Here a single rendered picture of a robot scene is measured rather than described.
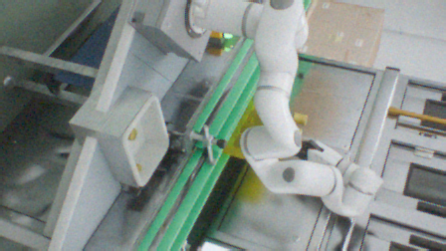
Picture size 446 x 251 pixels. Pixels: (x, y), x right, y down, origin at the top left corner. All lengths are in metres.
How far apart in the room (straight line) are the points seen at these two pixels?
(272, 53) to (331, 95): 0.87
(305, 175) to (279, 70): 0.26
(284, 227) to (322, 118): 0.51
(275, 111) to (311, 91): 0.86
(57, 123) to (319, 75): 1.05
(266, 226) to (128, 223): 0.43
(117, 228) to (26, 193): 0.55
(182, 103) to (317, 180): 0.52
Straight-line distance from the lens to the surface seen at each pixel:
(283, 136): 1.18
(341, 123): 1.93
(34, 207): 1.88
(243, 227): 1.62
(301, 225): 1.62
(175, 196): 1.51
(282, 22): 1.22
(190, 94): 1.61
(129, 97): 1.38
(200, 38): 1.49
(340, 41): 5.74
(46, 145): 2.04
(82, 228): 1.43
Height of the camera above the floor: 1.47
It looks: 19 degrees down
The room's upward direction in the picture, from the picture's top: 105 degrees clockwise
